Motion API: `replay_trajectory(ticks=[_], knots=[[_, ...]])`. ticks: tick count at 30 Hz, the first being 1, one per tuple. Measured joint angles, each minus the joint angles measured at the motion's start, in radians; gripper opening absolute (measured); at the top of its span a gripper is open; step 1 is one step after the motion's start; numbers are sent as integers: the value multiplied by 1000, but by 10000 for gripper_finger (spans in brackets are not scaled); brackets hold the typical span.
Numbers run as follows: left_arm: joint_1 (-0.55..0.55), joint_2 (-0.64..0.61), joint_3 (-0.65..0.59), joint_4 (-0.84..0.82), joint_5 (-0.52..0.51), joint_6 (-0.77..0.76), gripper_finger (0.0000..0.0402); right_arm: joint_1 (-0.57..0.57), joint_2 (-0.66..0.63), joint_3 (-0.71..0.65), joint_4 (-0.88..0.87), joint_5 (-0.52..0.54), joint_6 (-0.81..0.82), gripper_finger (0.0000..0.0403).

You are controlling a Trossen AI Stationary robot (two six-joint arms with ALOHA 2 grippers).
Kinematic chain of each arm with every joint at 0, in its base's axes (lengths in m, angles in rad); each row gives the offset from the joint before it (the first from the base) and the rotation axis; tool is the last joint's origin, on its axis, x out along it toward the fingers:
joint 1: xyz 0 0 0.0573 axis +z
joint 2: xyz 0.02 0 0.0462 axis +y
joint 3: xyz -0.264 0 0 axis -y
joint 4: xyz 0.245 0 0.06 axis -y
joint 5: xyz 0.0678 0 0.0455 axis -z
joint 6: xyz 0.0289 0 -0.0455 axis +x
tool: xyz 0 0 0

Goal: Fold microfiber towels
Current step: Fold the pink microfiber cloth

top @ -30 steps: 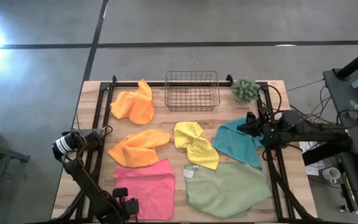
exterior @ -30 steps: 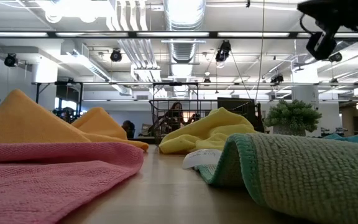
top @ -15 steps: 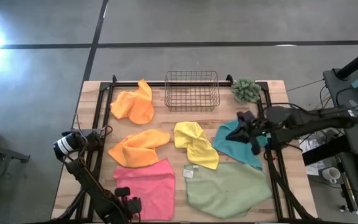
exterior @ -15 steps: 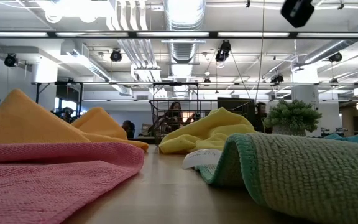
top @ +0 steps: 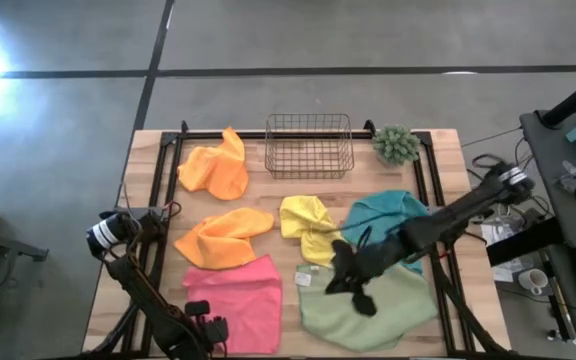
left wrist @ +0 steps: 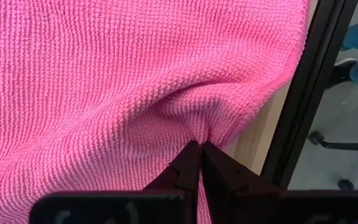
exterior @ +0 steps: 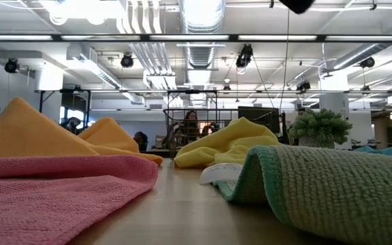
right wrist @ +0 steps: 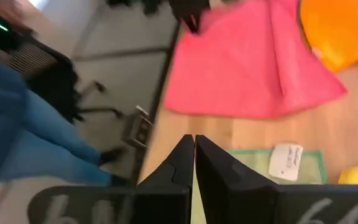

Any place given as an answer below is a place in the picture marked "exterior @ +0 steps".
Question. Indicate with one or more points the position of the black computer monitor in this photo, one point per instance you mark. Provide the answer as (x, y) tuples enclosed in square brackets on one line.
[(257, 114)]

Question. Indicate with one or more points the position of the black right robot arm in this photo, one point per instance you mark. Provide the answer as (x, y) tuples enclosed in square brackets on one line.
[(296, 5)]

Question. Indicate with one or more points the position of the black metal stand frame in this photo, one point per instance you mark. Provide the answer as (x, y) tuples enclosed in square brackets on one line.
[(88, 109)]

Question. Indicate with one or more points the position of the small artificial potted plant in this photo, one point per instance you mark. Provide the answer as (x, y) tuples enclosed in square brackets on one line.
[(320, 127)]

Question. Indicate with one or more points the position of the black ceiling spotlight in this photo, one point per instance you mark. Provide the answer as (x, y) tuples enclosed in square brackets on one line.
[(244, 56), (304, 86), (11, 65), (367, 62), (127, 61)]

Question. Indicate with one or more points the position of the light green microfiber towel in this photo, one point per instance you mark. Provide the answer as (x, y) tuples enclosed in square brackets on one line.
[(335, 190)]

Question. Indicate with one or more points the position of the orange microfiber towel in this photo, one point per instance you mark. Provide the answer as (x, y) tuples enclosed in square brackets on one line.
[(26, 132), (109, 134)]

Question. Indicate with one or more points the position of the person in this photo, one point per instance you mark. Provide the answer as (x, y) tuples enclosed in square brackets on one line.
[(190, 124), (141, 139), (71, 124)]

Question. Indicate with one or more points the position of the pink microfiber towel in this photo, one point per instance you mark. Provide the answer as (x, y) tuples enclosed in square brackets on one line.
[(56, 197)]

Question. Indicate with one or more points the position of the black beam with light strips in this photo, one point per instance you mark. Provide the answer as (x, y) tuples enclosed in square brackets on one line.
[(145, 37)]

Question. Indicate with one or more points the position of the yellow microfiber towel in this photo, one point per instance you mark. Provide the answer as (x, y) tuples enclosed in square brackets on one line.
[(230, 143)]

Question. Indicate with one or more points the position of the silver ventilation duct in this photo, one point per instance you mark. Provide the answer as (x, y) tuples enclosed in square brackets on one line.
[(201, 54)]

